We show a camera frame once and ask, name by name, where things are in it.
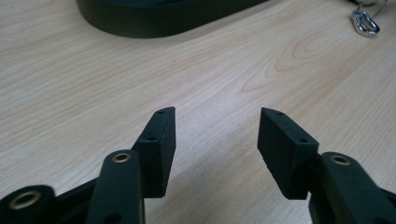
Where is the black oval tray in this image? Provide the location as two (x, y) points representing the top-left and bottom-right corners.
(76, 0), (271, 39)

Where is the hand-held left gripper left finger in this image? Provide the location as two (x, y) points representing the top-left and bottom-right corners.
(131, 105), (177, 199)

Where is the silver metal carabiner clip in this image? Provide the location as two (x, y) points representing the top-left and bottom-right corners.
(349, 7), (381, 38)

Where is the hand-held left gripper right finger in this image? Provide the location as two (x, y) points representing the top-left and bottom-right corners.
(257, 106), (320, 201)

